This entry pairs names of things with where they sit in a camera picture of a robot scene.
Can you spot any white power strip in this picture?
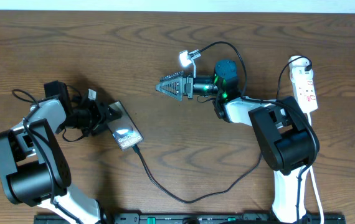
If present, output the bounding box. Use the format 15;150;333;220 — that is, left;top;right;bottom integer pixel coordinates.
290;67;318;113

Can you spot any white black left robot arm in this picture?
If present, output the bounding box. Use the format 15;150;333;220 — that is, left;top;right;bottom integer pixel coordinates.
0;81;121;223

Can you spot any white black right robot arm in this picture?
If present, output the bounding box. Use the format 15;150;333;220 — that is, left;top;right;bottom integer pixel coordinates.
155;59;320;223

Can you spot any white power strip cord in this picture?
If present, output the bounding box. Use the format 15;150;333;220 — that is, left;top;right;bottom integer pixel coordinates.
306;112;325;224

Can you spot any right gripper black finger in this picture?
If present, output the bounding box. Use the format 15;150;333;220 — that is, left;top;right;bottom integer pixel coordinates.
160;70;184;82
156;77;183;101

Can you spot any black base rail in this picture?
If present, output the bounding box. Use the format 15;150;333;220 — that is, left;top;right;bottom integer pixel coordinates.
33;212;346;224

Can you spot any white USB charger plug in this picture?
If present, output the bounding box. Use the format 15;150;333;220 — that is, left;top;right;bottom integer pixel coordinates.
288;55;313;72

